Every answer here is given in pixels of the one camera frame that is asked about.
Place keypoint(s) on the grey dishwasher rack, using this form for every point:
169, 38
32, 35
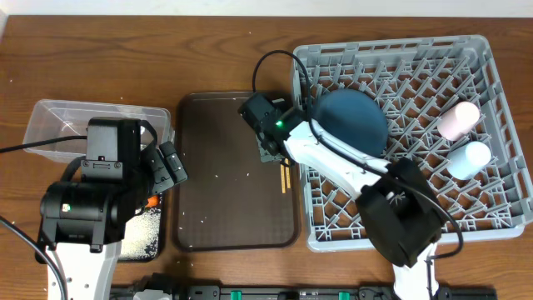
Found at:
446, 110

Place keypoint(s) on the dark blue plate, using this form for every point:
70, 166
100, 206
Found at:
354, 118

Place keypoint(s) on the dark brown serving tray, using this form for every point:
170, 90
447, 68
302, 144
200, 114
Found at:
231, 199

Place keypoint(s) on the clear plastic bin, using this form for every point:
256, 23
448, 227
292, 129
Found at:
61, 118

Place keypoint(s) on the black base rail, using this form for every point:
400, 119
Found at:
162, 286

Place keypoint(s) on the white rice pile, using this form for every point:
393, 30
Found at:
143, 235

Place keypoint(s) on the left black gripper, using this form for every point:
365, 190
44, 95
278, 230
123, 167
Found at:
165, 167

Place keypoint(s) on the light blue plastic cup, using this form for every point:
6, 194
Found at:
466, 161

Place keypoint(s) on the pink plastic cup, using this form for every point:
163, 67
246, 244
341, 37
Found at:
458, 120

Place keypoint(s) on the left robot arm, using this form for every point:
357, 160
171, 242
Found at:
85, 213

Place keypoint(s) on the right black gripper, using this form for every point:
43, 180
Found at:
265, 154

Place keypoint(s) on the wooden chopstick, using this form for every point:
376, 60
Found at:
283, 179
287, 173

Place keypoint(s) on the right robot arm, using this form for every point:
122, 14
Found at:
358, 179

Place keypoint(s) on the orange carrot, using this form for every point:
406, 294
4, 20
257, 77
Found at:
153, 201

